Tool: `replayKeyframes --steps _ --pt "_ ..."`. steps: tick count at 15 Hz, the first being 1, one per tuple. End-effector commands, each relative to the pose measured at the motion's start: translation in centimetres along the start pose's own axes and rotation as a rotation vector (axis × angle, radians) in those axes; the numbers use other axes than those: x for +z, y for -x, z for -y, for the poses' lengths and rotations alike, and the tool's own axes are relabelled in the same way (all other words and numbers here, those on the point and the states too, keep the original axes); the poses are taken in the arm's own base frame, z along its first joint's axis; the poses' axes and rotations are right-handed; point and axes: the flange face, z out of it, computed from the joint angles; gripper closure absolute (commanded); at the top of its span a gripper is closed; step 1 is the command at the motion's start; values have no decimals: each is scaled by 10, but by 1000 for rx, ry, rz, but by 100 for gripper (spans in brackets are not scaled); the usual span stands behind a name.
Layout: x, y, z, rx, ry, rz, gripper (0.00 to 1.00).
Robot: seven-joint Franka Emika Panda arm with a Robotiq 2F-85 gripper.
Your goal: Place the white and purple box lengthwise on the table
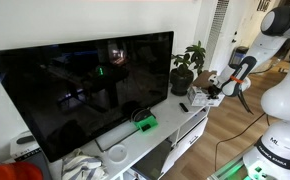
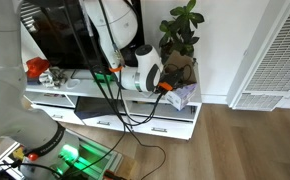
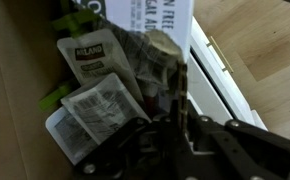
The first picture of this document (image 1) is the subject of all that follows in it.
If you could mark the dark panel in cabinet shelf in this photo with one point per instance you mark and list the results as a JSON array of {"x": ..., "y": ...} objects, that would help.
[{"x": 151, "y": 161}]

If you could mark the white TV stand cabinet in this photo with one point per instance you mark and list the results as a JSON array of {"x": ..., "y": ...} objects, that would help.
[{"x": 171, "y": 116}]

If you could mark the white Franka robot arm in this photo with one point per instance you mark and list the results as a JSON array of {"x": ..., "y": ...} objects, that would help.
[{"x": 285, "y": 96}]

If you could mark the striped white cloth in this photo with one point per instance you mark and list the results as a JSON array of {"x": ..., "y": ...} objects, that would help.
[{"x": 81, "y": 166}]

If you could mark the white and black remote control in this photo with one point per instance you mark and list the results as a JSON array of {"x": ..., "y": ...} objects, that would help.
[{"x": 184, "y": 107}]

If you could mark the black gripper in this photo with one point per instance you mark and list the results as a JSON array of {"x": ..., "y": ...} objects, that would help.
[{"x": 215, "y": 91}]

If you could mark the green plastic stand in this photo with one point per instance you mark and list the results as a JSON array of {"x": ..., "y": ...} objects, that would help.
[{"x": 146, "y": 126}]

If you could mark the orange red object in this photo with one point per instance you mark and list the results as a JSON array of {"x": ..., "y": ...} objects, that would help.
[{"x": 11, "y": 171}]

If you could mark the metal robot base platform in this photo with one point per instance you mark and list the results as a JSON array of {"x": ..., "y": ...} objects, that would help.
[{"x": 228, "y": 170}]

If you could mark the black flat screen television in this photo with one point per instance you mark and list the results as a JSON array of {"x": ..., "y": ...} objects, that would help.
[{"x": 78, "y": 90}]

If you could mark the white box with black print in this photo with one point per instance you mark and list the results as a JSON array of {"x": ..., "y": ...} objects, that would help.
[{"x": 23, "y": 146}]

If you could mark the white round coaster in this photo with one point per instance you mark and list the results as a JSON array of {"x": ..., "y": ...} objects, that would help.
[{"x": 117, "y": 153}]

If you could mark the black round disc device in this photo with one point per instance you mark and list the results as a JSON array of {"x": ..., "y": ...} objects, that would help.
[{"x": 141, "y": 115}]

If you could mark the green plant in black pot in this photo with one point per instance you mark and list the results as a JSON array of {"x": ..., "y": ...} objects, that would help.
[{"x": 181, "y": 80}]

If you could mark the grey black standing appliance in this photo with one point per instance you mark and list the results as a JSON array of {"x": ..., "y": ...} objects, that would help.
[{"x": 236, "y": 56}]

